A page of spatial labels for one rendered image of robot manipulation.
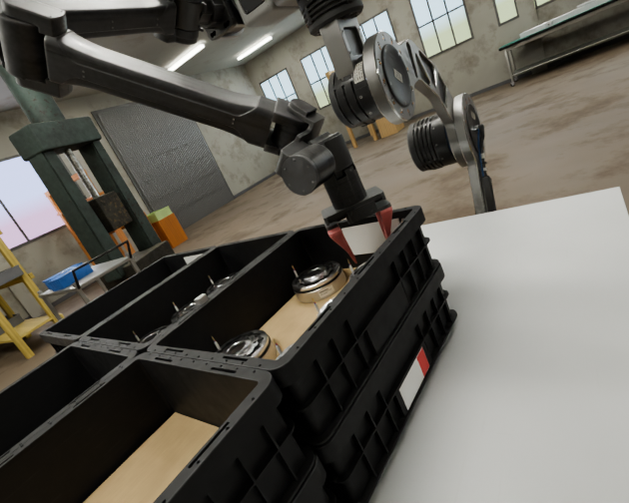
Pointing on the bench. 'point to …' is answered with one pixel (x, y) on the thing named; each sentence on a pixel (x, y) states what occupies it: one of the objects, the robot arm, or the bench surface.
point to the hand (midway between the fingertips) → (371, 250)
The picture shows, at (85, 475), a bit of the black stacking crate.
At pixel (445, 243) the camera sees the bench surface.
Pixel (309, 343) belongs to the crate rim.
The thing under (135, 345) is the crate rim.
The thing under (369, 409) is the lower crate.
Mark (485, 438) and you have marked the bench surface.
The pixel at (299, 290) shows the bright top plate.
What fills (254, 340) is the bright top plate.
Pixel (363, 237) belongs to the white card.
